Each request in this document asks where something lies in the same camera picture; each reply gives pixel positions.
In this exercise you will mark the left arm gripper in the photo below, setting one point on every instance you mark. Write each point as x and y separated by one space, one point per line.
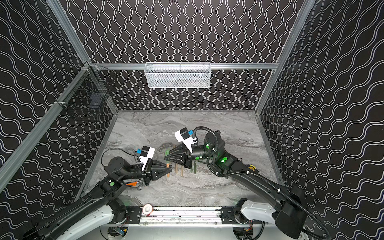
147 173

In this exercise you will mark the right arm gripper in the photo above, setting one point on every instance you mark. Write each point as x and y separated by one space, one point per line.
188 156

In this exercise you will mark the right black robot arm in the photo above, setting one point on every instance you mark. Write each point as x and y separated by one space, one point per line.
290 209

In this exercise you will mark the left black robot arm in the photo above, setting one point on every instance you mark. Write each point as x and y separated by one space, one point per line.
99 206

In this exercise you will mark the orange adjustable wrench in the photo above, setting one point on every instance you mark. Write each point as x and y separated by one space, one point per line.
135 184

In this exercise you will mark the white round knob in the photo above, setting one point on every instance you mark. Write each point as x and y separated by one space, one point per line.
147 210

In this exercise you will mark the yellow tape measure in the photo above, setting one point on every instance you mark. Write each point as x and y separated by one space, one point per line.
253 168

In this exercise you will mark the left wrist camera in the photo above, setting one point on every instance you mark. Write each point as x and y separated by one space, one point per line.
145 154

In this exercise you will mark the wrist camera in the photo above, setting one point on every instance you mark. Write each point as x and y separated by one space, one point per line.
145 154
185 137

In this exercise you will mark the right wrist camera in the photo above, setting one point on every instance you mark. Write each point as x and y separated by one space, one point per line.
185 137

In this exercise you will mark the aluminium front rail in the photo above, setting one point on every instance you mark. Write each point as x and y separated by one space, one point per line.
202 217

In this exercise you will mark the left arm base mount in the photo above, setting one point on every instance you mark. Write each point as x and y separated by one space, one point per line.
132 215

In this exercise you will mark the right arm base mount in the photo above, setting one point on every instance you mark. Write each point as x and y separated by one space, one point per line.
230 216

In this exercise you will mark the white wire mesh basket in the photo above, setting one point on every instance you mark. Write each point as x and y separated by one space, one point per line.
175 75

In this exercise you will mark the black wire mesh basket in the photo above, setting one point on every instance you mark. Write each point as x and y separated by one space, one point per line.
88 100

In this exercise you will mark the aluminium corner frame post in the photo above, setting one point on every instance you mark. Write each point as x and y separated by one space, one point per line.
288 46

